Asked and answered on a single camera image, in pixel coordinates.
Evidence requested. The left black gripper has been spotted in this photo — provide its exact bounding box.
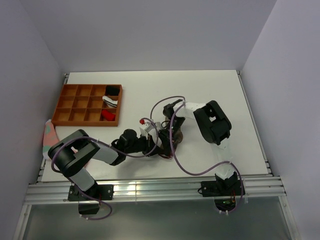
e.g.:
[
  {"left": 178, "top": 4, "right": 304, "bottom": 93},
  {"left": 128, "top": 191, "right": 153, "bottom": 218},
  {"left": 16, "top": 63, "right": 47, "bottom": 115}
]
[{"left": 125, "top": 133, "right": 163, "bottom": 157}]

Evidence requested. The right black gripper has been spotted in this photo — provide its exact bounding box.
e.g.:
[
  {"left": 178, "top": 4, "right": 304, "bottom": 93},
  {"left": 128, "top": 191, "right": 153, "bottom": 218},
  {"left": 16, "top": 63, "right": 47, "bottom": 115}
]
[{"left": 157, "top": 116, "right": 186, "bottom": 156}]

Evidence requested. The red christmas sock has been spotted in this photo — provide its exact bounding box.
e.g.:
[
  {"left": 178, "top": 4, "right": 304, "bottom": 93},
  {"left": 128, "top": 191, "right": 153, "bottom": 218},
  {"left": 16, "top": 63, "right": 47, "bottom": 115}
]
[{"left": 101, "top": 109, "right": 116, "bottom": 122}]

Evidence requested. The brown striped sock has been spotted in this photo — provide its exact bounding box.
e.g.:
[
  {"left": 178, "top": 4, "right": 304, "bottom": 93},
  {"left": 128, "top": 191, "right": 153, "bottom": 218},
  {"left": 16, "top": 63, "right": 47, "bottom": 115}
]
[{"left": 158, "top": 117, "right": 186, "bottom": 159}]

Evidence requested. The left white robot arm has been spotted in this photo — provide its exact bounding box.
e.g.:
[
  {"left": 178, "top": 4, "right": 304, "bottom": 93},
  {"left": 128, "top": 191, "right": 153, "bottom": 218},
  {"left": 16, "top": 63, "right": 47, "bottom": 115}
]
[{"left": 48, "top": 129, "right": 160, "bottom": 200}]

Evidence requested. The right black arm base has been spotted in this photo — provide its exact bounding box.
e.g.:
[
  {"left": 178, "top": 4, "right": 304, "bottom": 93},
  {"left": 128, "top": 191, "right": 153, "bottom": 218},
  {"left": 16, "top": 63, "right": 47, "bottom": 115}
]
[{"left": 197, "top": 180, "right": 246, "bottom": 197}]

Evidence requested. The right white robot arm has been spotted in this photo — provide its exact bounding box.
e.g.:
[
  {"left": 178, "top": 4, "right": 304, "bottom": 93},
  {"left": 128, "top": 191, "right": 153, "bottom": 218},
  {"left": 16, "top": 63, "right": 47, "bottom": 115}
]
[{"left": 159, "top": 99, "right": 245, "bottom": 195}]

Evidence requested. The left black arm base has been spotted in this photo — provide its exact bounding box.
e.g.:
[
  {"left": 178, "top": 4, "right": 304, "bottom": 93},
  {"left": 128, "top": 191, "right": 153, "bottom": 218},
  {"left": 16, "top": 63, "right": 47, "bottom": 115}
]
[{"left": 67, "top": 184, "right": 114, "bottom": 202}]

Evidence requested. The white black rolled sock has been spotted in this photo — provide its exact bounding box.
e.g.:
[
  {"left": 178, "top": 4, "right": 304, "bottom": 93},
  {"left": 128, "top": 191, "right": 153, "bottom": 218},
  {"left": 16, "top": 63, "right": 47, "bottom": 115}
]
[{"left": 102, "top": 95, "right": 118, "bottom": 108}]

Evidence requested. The orange compartment tray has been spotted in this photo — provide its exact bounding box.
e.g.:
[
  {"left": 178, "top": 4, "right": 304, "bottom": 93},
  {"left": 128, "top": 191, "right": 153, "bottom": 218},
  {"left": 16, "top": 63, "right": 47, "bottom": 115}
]
[{"left": 51, "top": 84, "right": 123, "bottom": 127}]

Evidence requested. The pink patterned sock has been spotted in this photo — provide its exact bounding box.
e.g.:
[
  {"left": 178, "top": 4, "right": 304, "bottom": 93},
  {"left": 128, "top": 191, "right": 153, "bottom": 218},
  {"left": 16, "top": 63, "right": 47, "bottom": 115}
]
[{"left": 42, "top": 119, "right": 60, "bottom": 160}]

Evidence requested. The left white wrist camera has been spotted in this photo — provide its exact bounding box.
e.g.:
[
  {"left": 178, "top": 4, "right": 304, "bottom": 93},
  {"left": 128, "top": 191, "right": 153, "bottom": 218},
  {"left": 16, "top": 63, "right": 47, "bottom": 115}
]
[{"left": 139, "top": 119, "right": 161, "bottom": 142}]

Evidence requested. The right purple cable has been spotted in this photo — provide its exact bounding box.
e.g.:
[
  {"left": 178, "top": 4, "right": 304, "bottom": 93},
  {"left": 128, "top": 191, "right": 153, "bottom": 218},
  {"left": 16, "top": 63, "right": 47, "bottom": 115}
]
[{"left": 149, "top": 94, "right": 246, "bottom": 216}]

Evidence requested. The purple cable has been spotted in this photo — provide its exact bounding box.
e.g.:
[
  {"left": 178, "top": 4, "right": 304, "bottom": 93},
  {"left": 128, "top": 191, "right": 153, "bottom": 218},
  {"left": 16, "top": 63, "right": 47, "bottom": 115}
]
[
  {"left": 51, "top": 117, "right": 166, "bottom": 221},
  {"left": 149, "top": 94, "right": 246, "bottom": 216}
]

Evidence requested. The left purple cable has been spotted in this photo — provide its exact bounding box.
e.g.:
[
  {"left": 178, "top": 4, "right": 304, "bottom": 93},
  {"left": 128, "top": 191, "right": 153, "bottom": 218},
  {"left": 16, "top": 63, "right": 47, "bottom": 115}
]
[{"left": 51, "top": 117, "right": 166, "bottom": 221}]

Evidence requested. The aluminium frame rail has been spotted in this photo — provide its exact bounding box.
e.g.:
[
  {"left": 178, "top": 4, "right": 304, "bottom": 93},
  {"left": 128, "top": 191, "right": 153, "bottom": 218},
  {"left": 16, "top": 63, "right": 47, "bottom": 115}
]
[{"left": 23, "top": 176, "right": 287, "bottom": 205}]

